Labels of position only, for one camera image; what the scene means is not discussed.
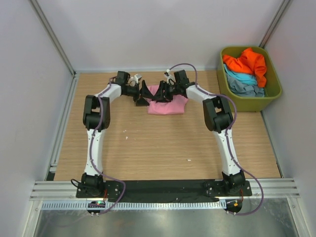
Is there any aluminium front rail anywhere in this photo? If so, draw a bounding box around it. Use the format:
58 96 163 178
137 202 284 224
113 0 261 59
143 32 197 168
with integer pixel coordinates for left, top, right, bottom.
31 178 299 203

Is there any orange t shirt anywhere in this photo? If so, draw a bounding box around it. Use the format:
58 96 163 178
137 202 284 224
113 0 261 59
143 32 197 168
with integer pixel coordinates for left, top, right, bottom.
223 48 267 88

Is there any slotted cable duct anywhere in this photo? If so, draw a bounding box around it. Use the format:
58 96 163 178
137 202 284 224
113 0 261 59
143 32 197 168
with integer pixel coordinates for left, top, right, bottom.
41 200 226 211

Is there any light blue t shirt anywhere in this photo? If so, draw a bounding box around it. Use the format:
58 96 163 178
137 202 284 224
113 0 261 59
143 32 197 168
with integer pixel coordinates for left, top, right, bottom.
224 68 257 85

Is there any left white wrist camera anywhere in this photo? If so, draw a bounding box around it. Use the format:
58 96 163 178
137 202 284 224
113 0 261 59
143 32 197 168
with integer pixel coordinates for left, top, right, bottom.
130 74 142 86

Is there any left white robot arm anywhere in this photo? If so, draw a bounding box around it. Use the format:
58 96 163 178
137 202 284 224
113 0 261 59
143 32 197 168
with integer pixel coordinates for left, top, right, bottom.
78 71 142 198

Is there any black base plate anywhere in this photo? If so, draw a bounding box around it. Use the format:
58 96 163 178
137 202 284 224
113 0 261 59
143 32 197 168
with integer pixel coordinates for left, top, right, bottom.
76 179 252 203

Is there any aluminium corner post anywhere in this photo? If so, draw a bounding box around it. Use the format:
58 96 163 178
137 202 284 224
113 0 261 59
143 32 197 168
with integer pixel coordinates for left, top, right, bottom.
259 0 293 48
29 0 76 77

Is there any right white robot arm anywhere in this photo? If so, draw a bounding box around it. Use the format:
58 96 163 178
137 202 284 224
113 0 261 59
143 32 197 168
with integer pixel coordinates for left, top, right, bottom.
153 70 245 196

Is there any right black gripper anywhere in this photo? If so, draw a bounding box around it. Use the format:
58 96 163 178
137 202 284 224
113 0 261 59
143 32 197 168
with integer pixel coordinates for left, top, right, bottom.
154 81 179 104

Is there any grey blue t shirt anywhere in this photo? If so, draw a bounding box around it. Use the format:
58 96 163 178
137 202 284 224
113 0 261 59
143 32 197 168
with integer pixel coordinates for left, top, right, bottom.
226 74 265 97

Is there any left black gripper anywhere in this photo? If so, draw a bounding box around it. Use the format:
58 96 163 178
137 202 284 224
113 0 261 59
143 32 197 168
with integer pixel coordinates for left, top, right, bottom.
123 80 155 106

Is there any right aluminium corner post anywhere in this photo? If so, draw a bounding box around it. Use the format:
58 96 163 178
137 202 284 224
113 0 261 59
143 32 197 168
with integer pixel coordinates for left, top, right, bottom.
259 0 293 48

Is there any left aluminium corner post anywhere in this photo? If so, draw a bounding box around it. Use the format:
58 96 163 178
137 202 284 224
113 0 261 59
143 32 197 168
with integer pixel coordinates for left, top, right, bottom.
29 0 76 77

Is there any olive green plastic bin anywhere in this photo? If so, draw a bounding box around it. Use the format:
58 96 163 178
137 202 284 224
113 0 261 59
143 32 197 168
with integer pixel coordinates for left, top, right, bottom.
217 46 282 112

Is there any pink t shirt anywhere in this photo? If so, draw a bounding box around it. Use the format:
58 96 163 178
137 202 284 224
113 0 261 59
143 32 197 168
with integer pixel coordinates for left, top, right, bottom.
147 85 189 115

